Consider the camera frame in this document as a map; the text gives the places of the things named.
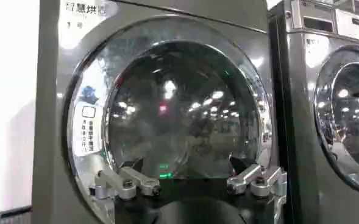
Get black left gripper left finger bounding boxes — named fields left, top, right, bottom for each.
left=89, top=156, right=162, bottom=201

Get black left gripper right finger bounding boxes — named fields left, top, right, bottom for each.
left=226, top=155, right=288, bottom=198

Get grey dryer with control panel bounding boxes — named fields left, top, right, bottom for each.
left=268, top=0, right=359, bottom=224

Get white instruction sticker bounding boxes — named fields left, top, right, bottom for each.
left=73, top=105, right=102, bottom=156

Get round glass dryer door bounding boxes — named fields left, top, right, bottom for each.
left=62, top=14, right=273, bottom=224

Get grey dryer with label sticker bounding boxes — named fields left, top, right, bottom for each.
left=31, top=0, right=282, bottom=224

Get round chrome-rimmed dryer door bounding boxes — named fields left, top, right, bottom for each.
left=313, top=44, right=359, bottom=194

